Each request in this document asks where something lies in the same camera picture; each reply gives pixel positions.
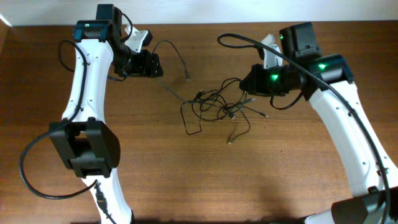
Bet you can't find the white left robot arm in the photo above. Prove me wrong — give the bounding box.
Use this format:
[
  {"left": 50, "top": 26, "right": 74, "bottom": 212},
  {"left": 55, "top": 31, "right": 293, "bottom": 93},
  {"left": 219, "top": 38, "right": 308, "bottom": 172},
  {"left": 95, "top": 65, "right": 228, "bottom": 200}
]
[{"left": 50, "top": 4, "right": 164, "bottom": 223}]

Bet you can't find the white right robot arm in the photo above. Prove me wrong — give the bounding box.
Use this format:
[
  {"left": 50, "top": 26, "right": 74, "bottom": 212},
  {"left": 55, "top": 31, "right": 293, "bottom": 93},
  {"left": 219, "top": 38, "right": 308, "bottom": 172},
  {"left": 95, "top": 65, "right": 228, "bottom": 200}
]
[{"left": 240, "top": 22, "right": 397, "bottom": 223}]

